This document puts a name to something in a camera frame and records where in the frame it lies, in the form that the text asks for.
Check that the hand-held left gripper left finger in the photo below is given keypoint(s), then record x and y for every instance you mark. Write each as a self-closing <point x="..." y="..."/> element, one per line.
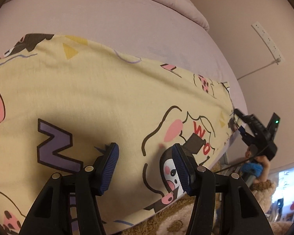
<point x="109" y="169"/>

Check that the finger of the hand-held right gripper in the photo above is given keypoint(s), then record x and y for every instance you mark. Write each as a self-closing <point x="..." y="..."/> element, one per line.
<point x="246" y="137"/>
<point x="243" y="117"/>

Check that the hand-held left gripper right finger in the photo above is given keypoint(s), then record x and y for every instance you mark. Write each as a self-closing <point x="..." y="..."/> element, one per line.
<point x="182" y="169"/>

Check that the person's right forearm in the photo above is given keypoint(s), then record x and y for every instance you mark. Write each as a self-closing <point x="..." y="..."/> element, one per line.
<point x="264" y="169"/>

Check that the blue fluffy cloth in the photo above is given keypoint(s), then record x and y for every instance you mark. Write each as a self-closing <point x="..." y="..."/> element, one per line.
<point x="252" y="169"/>

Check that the cartoon printed cloth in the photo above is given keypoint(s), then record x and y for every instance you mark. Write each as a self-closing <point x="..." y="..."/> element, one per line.
<point x="290" y="193"/>

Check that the pink pillow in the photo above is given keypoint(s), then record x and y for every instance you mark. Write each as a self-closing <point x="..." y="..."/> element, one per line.
<point x="176" y="2"/>

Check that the bed with pink sheet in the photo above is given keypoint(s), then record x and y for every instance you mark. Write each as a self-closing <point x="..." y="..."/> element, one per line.
<point x="112" y="17"/>

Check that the white wall power strip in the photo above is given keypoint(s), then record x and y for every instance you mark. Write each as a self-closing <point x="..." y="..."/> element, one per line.
<point x="268" y="41"/>

